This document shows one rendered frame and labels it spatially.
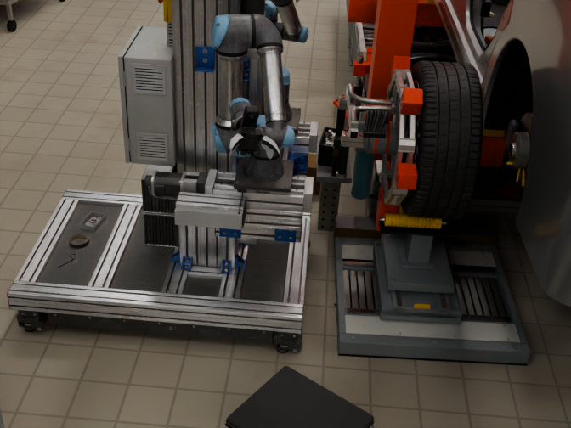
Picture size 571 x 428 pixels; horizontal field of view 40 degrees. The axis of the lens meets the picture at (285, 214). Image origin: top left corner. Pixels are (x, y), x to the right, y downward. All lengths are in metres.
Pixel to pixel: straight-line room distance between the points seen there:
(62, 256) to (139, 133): 0.81
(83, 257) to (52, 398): 0.70
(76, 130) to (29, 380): 2.21
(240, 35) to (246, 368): 1.43
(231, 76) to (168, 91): 0.34
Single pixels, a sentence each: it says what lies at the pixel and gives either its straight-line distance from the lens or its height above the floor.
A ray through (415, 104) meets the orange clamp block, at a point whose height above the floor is 1.12.
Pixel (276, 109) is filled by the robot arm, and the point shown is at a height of 1.21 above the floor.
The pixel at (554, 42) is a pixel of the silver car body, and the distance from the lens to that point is 2.92.
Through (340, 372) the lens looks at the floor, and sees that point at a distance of 3.47.
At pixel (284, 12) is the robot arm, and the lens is 3.47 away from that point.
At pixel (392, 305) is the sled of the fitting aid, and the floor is 0.15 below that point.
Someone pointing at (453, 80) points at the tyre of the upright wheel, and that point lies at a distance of 3.24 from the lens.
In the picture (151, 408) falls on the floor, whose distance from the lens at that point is 3.31.
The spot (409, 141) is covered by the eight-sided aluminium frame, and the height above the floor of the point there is 0.97.
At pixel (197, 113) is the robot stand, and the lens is 3.22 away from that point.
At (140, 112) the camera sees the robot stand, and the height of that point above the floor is 1.00.
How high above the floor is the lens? 2.43
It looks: 34 degrees down
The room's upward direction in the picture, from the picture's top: 3 degrees clockwise
